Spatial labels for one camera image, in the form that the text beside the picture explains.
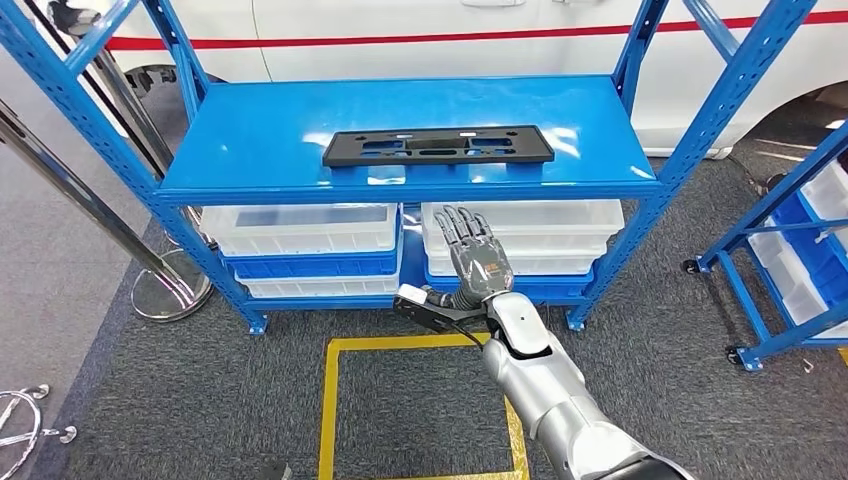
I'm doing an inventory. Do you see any black plastic car part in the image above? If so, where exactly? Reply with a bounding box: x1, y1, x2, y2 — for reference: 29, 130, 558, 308
322, 125, 556, 168

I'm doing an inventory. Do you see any blue metal shelf rack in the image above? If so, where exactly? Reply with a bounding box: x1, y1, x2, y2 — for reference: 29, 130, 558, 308
0, 0, 823, 336
682, 122, 848, 372

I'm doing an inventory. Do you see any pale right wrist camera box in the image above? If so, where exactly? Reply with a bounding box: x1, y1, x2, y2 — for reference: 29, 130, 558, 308
395, 283, 433, 311

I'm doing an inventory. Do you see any white car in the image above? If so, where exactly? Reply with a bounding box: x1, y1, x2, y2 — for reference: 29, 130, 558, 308
49, 0, 848, 160

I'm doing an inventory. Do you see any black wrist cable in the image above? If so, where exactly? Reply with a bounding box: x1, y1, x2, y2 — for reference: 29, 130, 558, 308
455, 316, 489, 351

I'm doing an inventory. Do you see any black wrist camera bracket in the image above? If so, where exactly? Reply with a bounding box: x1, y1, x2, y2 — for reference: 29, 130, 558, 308
392, 298, 495, 339

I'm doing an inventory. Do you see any red barrier belt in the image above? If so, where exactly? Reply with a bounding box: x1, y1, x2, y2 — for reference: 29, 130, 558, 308
105, 9, 848, 52

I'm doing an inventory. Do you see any chrome stanchion post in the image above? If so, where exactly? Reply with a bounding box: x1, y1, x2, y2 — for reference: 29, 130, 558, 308
0, 99, 215, 324
46, 0, 220, 250

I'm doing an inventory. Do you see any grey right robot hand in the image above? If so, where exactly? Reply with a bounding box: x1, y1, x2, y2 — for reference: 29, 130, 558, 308
433, 205, 517, 313

